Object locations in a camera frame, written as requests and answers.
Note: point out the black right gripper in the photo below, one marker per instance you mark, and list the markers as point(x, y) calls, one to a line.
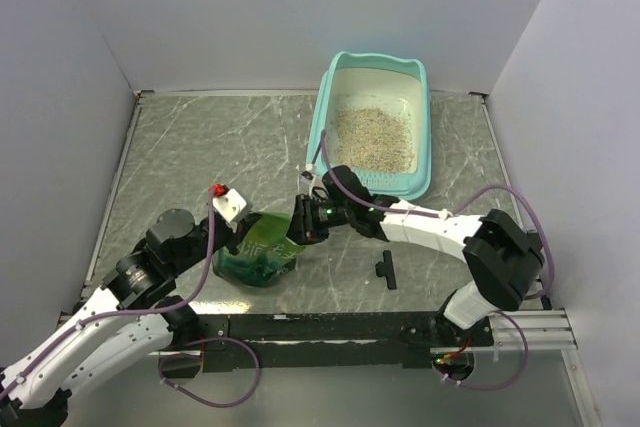
point(302, 228)

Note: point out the beige cat litter granules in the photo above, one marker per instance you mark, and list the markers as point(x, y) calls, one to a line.
point(372, 140)

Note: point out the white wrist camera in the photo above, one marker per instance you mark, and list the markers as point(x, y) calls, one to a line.
point(313, 182)
point(232, 206)

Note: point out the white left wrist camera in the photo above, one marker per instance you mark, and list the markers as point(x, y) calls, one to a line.
point(232, 206)

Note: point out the small black T-shaped part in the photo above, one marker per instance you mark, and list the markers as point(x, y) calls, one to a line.
point(384, 268)

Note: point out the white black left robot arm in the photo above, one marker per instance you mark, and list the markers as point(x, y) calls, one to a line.
point(134, 312)

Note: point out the green cat litter bag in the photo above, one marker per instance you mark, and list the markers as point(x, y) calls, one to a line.
point(263, 255)

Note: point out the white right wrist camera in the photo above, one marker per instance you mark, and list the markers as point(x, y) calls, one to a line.
point(313, 182)

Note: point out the teal cat litter box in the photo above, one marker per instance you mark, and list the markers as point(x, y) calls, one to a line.
point(399, 87)

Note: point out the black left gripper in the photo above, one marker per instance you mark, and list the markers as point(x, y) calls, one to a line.
point(242, 228)

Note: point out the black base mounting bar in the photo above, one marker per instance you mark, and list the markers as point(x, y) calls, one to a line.
point(408, 339)

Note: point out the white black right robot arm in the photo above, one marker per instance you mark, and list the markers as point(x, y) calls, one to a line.
point(503, 260)

